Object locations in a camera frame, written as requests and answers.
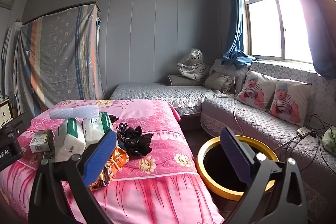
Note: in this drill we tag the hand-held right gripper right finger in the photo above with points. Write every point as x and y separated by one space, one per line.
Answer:
233 155

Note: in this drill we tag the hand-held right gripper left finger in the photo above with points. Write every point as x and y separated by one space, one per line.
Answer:
101 150

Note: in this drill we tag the green white tissue pack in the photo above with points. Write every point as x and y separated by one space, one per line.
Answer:
69 140
93 129

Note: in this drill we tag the shiny gold wrapper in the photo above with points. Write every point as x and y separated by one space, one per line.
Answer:
101 179

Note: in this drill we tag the yellow-rimmed black bin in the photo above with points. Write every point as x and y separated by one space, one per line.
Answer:
200 163

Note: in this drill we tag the white bubble wrap sheet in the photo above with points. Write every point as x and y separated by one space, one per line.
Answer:
73 112

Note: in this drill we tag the cream cabinet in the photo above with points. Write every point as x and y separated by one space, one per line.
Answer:
5 113

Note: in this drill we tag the grey quilted corner sofa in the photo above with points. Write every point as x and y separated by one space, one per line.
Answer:
262 124

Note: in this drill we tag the baby print pillow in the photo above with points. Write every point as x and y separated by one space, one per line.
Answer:
253 92
286 106

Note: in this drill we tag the pink floral blanket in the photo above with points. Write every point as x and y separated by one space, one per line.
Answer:
157 187

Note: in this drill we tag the white power strip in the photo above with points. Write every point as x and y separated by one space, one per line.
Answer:
303 130

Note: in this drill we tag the grey beige cushion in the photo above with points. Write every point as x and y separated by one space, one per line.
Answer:
218 82

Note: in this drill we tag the white hanging cloth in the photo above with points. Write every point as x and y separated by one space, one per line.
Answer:
10 56

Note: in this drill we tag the grey bolster pillow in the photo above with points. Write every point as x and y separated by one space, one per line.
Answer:
178 80

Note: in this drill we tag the tiger plush in plastic bag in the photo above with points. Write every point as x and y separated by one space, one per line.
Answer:
194 66

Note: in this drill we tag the green cloth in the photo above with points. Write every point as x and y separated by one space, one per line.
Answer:
330 140

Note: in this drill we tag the striped sheet covered wardrobe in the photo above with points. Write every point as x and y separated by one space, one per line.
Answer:
57 56

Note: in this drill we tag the dark blue curtain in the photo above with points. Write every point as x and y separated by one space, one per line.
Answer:
325 64

